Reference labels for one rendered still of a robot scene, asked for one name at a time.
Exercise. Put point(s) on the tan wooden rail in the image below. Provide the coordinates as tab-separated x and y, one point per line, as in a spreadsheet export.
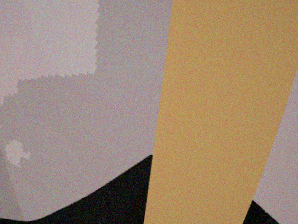
229	68

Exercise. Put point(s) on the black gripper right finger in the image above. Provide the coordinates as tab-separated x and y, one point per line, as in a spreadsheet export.
256	215

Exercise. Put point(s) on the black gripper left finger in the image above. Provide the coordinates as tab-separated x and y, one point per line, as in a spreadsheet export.
121	201

